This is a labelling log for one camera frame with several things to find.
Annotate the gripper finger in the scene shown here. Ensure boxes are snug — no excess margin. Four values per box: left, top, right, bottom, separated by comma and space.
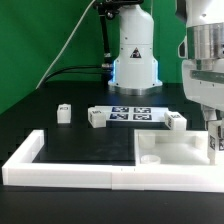
201, 105, 217, 122

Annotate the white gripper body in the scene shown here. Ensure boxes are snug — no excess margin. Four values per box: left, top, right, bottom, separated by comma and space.
182, 59, 224, 111

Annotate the white square tabletop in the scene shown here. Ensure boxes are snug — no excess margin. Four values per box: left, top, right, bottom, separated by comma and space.
134, 129, 220, 166

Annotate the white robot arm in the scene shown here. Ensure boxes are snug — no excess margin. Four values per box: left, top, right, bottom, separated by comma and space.
109, 0, 224, 121

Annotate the AprilTag marker sheet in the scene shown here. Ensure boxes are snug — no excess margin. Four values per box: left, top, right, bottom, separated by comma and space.
96, 106, 168, 122

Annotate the white U-shaped fence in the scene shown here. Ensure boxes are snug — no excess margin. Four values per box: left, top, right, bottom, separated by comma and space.
2, 130, 224, 193

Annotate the black cable bundle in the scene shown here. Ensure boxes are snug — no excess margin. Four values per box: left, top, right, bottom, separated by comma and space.
43, 0, 116, 84

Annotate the white cable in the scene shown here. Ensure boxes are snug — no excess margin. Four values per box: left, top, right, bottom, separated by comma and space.
35, 0, 98, 90

